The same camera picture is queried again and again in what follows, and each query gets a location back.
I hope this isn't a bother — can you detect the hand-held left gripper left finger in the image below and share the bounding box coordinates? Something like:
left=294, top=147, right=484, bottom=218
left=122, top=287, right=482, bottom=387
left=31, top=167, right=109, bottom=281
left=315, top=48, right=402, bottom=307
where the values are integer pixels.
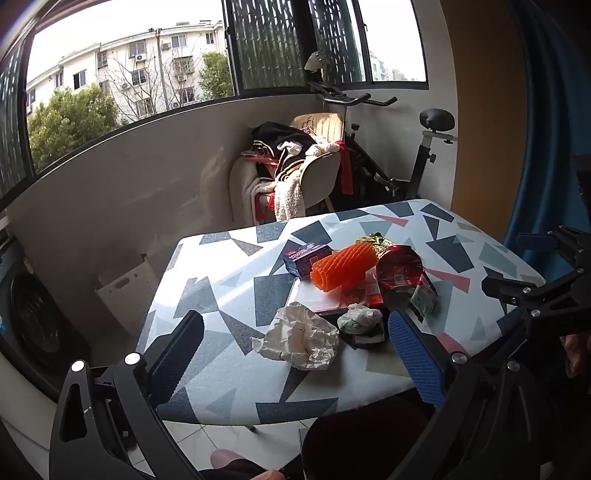
left=48, top=310, right=206, bottom=480

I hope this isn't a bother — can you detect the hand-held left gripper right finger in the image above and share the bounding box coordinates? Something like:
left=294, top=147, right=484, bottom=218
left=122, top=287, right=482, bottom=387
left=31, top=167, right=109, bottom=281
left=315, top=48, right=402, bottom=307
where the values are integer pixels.
left=388, top=310, right=568, bottom=480

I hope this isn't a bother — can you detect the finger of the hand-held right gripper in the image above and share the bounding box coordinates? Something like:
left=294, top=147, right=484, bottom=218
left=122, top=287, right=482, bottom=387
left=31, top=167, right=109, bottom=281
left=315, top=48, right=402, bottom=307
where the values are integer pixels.
left=481, top=270, right=555, bottom=333
left=516, top=225, right=591, bottom=278

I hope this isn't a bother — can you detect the black silver foil wrapper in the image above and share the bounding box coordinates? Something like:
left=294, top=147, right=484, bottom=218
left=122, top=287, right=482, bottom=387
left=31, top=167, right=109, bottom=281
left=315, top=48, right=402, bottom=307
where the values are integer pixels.
left=344, top=320, right=387, bottom=349

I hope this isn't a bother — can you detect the white paper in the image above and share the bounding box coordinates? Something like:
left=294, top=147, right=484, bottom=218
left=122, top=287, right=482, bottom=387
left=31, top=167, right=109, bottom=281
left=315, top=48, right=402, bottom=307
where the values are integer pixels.
left=250, top=302, right=341, bottom=371

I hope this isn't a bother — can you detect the person's right hand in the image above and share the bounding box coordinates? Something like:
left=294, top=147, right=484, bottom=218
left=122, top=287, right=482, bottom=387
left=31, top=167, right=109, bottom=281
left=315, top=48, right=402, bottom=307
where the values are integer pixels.
left=564, top=333, right=591, bottom=377

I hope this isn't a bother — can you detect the green white small packet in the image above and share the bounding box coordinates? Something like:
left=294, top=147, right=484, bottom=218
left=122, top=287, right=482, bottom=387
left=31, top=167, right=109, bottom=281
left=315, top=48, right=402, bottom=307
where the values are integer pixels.
left=407, top=284, right=438, bottom=321

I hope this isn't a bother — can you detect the crumpled tissue ball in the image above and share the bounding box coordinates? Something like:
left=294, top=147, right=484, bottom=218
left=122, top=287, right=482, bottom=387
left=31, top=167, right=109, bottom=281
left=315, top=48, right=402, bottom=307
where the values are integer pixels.
left=337, top=303, right=384, bottom=334

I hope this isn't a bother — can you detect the red cigarette box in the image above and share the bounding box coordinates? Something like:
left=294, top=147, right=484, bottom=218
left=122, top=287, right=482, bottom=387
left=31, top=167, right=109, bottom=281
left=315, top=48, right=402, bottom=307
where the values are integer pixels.
left=365, top=277, right=386, bottom=308

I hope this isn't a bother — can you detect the white plastic basket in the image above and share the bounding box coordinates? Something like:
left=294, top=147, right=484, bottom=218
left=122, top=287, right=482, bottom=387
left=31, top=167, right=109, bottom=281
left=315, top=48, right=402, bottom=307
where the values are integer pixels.
left=95, top=256, right=162, bottom=340

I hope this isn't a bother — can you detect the red snack bag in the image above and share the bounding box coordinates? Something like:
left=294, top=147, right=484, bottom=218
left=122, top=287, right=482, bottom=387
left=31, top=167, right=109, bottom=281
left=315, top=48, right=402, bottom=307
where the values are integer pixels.
left=376, top=244, right=424, bottom=292

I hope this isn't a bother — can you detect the blue curtain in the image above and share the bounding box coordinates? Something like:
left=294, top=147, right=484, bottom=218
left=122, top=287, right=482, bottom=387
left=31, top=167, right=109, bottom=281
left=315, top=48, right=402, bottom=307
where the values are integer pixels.
left=503, top=0, right=591, bottom=278

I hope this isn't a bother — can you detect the geometric patterned tablecloth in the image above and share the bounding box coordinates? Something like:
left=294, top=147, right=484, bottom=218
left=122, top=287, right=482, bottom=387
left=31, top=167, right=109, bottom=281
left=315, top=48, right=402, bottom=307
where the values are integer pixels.
left=136, top=199, right=548, bottom=425

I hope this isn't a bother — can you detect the orange foam net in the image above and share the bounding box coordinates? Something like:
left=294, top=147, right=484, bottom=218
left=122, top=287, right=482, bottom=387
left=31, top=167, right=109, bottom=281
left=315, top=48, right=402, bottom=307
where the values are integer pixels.
left=310, top=242, right=380, bottom=294

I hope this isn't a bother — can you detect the person's leg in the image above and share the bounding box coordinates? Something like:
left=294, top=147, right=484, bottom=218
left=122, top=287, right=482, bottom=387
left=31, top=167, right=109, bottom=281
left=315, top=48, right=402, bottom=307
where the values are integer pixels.
left=210, top=450, right=282, bottom=480

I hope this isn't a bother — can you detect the gold foil wrapper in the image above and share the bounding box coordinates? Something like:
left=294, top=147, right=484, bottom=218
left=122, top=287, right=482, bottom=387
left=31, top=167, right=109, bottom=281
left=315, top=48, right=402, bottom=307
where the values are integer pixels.
left=355, top=233, right=395, bottom=254

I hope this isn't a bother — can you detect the white foam net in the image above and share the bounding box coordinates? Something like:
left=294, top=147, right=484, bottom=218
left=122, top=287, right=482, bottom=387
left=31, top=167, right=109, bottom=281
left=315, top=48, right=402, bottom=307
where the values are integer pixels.
left=292, top=277, right=352, bottom=317

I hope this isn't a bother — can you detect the black exercise bike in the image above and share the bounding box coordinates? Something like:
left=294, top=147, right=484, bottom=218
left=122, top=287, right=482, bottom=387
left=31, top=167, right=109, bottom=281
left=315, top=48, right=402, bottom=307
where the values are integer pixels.
left=307, top=80, right=460, bottom=208

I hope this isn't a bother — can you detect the grey washing machine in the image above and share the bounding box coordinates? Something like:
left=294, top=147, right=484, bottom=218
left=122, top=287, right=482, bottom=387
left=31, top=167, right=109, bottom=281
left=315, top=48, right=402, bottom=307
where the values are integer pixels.
left=0, top=235, right=90, bottom=393

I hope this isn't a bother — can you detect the blue cardboard box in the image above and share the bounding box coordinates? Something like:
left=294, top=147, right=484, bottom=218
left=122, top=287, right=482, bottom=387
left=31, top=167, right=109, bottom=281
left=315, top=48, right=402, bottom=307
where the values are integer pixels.
left=283, top=244, right=334, bottom=280

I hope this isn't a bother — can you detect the white fleece blanket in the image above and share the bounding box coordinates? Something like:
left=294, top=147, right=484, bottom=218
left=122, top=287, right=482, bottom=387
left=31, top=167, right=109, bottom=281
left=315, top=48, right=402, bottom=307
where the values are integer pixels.
left=245, top=141, right=340, bottom=222

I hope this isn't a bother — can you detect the red cloth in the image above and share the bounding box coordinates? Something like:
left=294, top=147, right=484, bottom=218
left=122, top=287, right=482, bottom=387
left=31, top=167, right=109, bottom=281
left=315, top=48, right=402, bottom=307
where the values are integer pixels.
left=338, top=141, right=355, bottom=197

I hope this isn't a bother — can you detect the beige chair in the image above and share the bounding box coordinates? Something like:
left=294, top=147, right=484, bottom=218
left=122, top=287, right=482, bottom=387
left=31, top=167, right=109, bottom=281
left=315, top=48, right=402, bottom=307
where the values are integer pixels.
left=230, top=113, right=345, bottom=222

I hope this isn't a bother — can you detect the dark jacket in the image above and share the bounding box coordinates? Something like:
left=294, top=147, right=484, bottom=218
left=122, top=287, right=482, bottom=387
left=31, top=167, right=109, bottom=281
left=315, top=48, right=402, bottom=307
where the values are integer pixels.
left=252, top=122, right=319, bottom=181

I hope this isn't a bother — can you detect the green tree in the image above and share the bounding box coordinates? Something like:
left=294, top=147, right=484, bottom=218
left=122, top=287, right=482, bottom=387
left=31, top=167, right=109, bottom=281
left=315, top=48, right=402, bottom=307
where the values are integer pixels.
left=28, top=85, right=121, bottom=171

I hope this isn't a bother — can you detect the white apartment building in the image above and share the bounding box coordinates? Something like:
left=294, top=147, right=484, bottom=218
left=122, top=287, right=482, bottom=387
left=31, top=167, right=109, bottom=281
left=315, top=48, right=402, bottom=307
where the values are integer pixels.
left=25, top=21, right=232, bottom=123

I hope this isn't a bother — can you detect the dark sliding window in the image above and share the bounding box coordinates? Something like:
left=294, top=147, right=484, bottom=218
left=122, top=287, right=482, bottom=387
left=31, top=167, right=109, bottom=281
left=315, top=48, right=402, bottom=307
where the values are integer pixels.
left=0, top=0, right=430, bottom=199

